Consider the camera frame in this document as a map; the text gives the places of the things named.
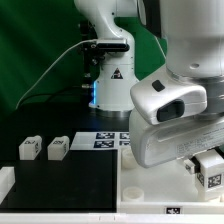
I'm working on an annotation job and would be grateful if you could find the white square tabletop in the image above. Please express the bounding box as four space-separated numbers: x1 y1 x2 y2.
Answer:
117 148 224 215

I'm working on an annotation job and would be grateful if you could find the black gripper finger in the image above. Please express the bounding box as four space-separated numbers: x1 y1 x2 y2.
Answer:
184 157 200 175

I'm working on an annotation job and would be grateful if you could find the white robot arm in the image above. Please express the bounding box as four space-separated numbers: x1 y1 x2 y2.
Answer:
74 0 224 168

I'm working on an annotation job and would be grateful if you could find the white marker base plate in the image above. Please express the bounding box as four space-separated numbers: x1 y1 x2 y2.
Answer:
70 131 130 150

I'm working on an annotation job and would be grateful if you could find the white cable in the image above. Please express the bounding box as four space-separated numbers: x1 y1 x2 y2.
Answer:
15 39 98 110

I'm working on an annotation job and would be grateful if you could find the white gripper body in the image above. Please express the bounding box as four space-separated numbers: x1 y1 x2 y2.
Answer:
129 109 224 168

